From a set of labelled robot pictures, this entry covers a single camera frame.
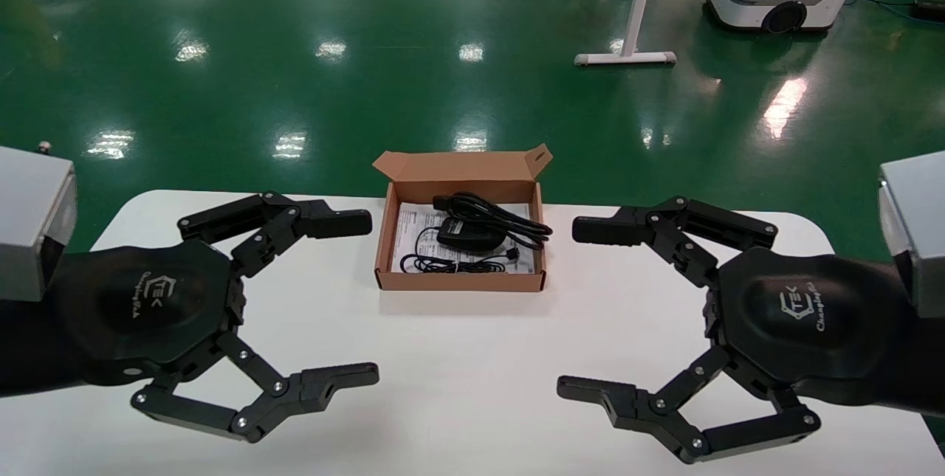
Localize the thick black cable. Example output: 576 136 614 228
432 192 554 250

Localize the blue floor cable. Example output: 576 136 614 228
845 0 920 15

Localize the black wired computer mouse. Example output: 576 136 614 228
400 216 521 275

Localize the printed white paper sheet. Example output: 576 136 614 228
390 202 535 275

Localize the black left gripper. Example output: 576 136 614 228
52 192 381 444

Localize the white table leg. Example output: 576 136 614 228
574 0 677 67

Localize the brown cardboard box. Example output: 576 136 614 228
371 142 553 292

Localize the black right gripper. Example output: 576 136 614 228
556 196 914 464

